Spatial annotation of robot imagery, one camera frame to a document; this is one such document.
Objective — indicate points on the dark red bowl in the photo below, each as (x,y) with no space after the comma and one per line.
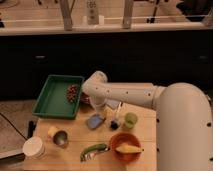
(84,98)

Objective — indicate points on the yellow corn cob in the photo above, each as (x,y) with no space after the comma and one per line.
(127,149)

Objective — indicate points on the green handled fork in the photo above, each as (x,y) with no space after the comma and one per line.
(87,153)

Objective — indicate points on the bunch of red grapes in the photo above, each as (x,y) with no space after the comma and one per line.
(71,93)

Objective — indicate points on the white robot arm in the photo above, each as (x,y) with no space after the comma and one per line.
(185,121)

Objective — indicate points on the steel cup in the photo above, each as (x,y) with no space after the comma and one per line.
(59,137)

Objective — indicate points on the green plastic cup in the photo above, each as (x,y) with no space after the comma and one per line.
(130,119)

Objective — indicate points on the orange bowl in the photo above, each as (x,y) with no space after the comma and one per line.
(124,138)

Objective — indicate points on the black head white brush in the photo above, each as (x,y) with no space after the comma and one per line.
(115,123)

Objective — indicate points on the white paper cup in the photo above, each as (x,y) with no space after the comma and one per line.
(34,147)

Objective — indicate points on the blue sponge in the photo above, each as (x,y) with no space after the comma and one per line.
(95,121)

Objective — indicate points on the grey folded cloth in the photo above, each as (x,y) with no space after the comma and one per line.
(113,104)

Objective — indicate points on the green plastic tray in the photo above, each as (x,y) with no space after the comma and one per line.
(53,99)

